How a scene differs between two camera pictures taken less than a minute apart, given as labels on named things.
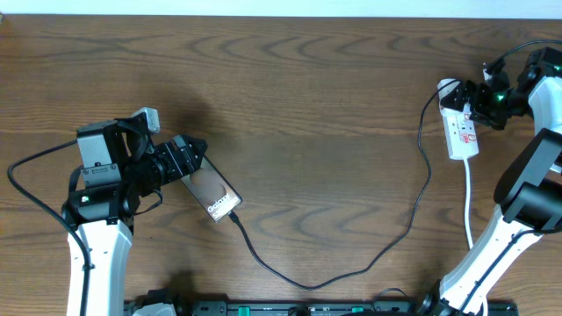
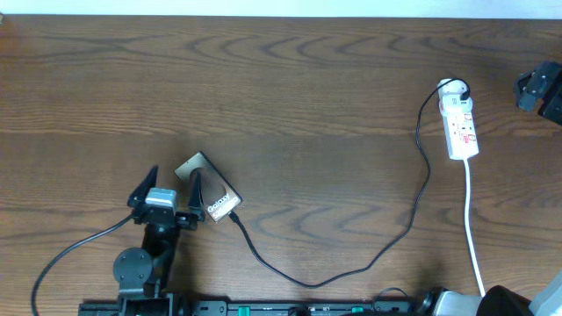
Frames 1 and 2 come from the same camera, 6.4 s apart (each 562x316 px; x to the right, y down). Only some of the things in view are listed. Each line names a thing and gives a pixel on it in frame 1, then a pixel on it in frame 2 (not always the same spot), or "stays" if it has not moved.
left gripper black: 188,163 → 194,214
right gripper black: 478,90 → 544,75
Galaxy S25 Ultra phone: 212,190 stays
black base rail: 318,308 stays
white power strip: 461,133 stays
